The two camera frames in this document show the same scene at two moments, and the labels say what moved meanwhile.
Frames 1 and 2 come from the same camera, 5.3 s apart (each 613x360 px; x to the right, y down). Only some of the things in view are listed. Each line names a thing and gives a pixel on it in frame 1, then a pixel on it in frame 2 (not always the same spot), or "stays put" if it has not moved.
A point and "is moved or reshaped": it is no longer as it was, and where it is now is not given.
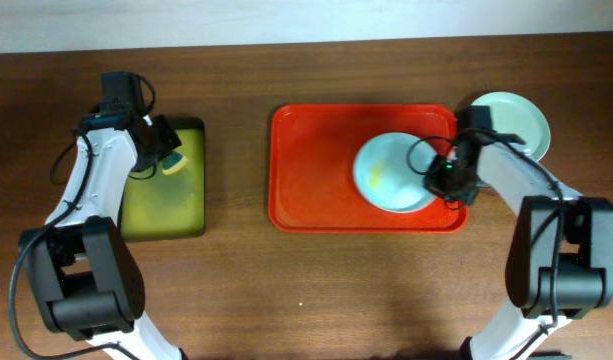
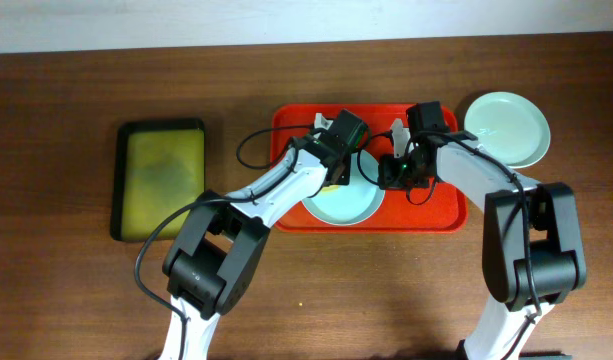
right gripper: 439,180 → 389,180
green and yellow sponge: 173,163 → 331,188
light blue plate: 389,171 is moved or reshaped
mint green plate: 514,114 stays put
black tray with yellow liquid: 160,206 stays put
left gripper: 163,141 → 340,175
